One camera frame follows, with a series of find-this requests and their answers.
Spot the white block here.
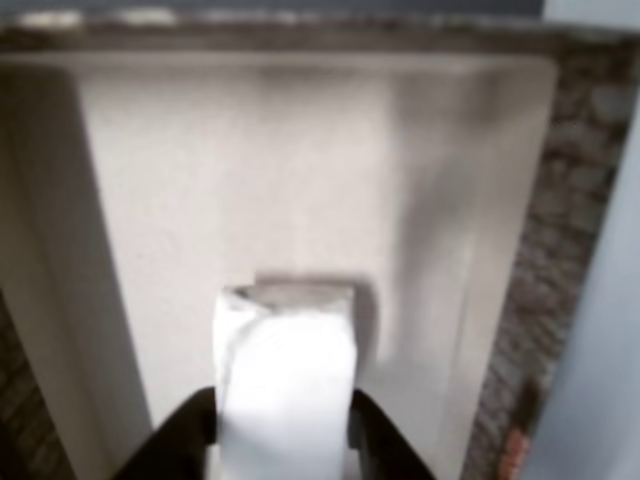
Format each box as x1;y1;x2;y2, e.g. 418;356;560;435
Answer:
212;284;359;480

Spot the bark-patterned cardboard box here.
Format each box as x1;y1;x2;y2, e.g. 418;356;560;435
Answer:
0;9;639;480

